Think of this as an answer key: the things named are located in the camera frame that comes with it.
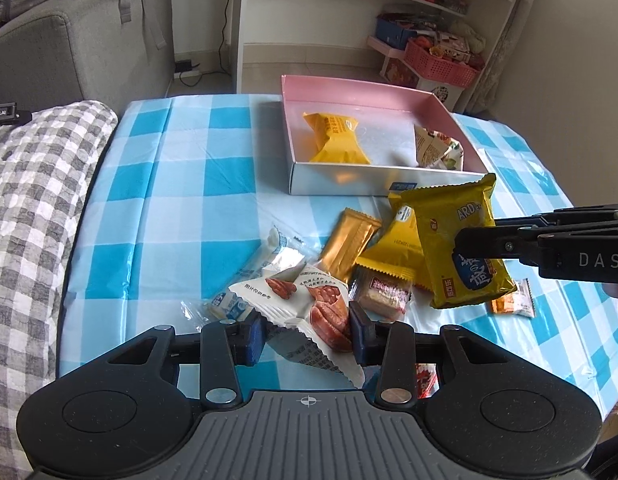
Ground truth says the blue checkered tablecloth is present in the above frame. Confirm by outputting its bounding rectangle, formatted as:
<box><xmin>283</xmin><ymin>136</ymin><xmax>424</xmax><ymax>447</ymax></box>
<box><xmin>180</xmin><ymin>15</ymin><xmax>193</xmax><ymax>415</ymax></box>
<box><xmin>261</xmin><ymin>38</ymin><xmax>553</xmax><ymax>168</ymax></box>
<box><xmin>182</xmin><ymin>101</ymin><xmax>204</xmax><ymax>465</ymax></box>
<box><xmin>59</xmin><ymin>94</ymin><xmax>618</xmax><ymax>413</ymax></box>

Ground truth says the pink and silver box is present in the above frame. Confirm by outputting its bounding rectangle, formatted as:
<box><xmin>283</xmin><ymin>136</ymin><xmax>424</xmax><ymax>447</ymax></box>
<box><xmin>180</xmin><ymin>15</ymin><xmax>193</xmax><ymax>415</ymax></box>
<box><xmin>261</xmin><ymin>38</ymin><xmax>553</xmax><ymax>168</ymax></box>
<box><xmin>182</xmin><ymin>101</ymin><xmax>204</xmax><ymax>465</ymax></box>
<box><xmin>281</xmin><ymin>75</ymin><xmax>487</xmax><ymax>196</ymax></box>

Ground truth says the yellow biscuit pack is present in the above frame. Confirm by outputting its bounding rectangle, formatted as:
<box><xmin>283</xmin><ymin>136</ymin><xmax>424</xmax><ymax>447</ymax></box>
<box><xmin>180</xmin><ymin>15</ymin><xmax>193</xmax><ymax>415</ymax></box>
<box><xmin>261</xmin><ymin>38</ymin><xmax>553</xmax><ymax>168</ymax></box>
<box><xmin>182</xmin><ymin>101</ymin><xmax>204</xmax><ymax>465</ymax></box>
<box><xmin>398</xmin><ymin>172</ymin><xmax>519</xmax><ymax>310</ymax></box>

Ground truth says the white milk stick pack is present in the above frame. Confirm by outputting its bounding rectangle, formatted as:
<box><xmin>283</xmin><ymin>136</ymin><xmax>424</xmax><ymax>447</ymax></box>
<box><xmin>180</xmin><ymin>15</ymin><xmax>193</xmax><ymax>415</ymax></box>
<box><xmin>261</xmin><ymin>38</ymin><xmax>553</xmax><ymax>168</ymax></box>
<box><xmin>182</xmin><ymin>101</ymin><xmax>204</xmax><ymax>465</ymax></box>
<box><xmin>180</xmin><ymin>224</ymin><xmax>315</xmax><ymax>332</ymax></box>

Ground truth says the red candy packet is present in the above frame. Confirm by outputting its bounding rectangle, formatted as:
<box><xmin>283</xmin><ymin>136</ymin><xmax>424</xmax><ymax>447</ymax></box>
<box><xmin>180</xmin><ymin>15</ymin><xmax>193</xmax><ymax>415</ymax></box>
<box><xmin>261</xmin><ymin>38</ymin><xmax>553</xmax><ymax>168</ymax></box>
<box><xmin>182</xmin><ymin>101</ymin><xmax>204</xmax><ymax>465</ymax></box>
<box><xmin>415</xmin><ymin>363</ymin><xmax>438</xmax><ymax>399</ymax></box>

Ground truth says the white pecan snack bag two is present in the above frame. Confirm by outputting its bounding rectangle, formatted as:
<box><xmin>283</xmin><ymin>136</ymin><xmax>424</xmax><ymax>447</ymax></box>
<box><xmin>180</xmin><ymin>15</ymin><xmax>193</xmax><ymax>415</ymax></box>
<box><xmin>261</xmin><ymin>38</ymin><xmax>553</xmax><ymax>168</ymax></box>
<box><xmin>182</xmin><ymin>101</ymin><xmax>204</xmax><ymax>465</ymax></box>
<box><xmin>230</xmin><ymin>263</ymin><xmax>364</xmax><ymax>388</ymax></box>

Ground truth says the yellow sandwich cake pack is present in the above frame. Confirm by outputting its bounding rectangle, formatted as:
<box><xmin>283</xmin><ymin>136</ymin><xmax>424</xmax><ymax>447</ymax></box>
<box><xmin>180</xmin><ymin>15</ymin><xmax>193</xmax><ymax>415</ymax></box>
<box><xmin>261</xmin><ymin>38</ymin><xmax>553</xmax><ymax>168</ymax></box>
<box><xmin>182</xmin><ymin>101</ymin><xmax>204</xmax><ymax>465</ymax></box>
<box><xmin>303</xmin><ymin>113</ymin><xmax>371</xmax><ymax>165</ymax></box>

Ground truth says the blue storage bin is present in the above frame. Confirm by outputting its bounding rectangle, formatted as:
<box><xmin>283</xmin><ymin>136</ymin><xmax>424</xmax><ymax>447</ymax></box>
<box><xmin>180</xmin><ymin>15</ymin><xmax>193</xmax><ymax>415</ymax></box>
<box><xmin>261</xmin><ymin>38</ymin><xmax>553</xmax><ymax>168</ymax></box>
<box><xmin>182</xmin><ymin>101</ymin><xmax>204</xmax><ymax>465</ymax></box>
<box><xmin>374</xmin><ymin>13</ymin><xmax>417</xmax><ymax>50</ymax></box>

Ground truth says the red plastic basket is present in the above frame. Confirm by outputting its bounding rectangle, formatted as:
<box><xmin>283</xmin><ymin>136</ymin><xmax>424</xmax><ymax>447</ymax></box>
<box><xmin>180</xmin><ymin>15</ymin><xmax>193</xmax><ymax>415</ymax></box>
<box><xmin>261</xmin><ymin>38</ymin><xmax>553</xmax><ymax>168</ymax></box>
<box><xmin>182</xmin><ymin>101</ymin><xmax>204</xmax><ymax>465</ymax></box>
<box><xmin>403</xmin><ymin>39</ymin><xmax>480</xmax><ymax>89</ymax></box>

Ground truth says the gold wafer bar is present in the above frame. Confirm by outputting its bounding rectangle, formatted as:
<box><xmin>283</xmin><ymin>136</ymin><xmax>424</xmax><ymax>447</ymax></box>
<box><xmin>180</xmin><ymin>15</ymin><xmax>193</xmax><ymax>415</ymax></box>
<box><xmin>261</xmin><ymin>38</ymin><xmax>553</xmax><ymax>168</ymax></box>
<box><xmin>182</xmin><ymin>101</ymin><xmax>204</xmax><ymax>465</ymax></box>
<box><xmin>319</xmin><ymin>208</ymin><xmax>382</xmax><ymax>284</ymax></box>

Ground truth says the power strip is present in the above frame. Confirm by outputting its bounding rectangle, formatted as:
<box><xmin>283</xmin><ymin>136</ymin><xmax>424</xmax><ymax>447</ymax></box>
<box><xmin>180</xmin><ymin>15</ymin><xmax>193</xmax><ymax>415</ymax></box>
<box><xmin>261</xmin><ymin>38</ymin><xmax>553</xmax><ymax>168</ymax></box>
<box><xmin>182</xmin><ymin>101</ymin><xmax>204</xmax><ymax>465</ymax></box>
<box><xmin>175</xmin><ymin>60</ymin><xmax>199</xmax><ymax>78</ymax></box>

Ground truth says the white storage box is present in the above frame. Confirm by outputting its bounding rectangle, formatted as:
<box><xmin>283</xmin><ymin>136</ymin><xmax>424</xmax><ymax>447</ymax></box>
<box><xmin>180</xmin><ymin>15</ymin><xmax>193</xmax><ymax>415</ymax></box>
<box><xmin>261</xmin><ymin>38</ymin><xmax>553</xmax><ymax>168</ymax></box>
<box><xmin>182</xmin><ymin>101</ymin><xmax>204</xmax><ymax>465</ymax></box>
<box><xmin>379</xmin><ymin>56</ymin><xmax>466</xmax><ymax>111</ymax></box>

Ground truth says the white pecan snack bag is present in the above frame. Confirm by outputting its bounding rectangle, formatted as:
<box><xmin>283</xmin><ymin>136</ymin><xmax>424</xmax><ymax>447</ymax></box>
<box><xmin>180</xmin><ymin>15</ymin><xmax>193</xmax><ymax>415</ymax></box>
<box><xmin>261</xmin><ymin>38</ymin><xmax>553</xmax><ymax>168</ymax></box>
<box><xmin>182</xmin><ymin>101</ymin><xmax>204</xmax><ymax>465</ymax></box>
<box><xmin>414</xmin><ymin>126</ymin><xmax>464</xmax><ymax>171</ymax></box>

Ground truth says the brown square cake pack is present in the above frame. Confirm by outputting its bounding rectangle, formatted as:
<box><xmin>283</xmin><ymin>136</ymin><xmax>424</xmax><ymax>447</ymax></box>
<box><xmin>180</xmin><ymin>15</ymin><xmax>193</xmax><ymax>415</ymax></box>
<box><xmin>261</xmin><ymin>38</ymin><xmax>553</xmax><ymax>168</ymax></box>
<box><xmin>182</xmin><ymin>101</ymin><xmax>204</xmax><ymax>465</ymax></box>
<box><xmin>350</xmin><ymin>266</ymin><xmax>412</xmax><ymax>321</ymax></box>

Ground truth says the grey checkered cloth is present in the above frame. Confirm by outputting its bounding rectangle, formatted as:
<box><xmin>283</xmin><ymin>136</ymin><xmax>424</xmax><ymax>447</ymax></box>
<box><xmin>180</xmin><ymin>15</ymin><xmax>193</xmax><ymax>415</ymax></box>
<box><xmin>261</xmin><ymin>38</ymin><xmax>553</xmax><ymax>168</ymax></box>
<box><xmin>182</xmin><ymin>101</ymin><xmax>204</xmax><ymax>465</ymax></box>
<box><xmin>0</xmin><ymin>101</ymin><xmax>118</xmax><ymax>479</ymax></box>

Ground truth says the white shelf unit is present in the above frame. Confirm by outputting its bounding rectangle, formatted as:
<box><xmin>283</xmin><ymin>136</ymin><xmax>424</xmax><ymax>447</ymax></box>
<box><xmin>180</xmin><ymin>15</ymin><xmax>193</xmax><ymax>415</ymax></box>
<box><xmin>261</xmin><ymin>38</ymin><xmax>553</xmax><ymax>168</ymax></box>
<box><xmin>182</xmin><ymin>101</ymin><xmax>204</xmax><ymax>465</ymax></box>
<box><xmin>230</xmin><ymin>0</ymin><xmax>534</xmax><ymax>112</ymax></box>

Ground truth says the grey sofa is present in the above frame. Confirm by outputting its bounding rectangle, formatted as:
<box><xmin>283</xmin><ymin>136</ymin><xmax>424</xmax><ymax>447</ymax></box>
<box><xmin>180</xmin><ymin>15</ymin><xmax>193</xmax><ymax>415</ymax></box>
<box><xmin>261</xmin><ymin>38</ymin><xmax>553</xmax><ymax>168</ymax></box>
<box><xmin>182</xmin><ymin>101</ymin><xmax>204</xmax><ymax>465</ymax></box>
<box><xmin>0</xmin><ymin>0</ymin><xmax>175</xmax><ymax>114</ymax></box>

